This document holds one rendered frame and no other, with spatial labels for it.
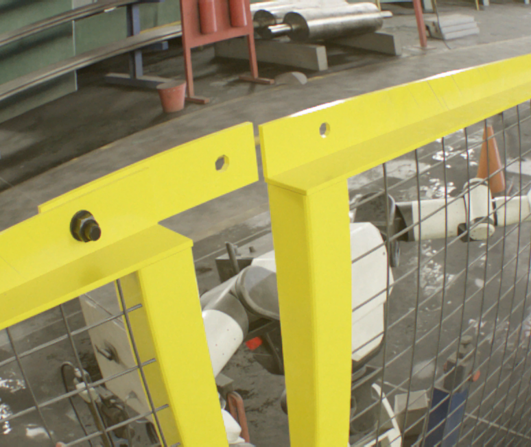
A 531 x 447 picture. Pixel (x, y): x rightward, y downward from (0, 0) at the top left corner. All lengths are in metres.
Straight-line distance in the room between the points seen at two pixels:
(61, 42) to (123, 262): 9.17
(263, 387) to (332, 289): 2.83
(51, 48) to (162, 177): 9.04
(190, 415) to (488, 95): 0.57
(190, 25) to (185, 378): 7.39
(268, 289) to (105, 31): 9.36
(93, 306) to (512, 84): 1.63
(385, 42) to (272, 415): 7.37
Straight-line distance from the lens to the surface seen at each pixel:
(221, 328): 1.41
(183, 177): 0.64
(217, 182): 0.67
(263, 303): 1.47
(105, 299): 2.37
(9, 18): 9.34
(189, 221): 5.24
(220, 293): 1.48
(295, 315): 0.73
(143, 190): 0.62
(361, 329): 1.64
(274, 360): 1.73
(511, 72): 1.05
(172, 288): 0.60
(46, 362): 3.94
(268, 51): 9.53
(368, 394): 1.74
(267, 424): 3.29
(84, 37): 10.55
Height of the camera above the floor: 2.05
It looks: 23 degrees down
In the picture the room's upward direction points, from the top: 6 degrees counter-clockwise
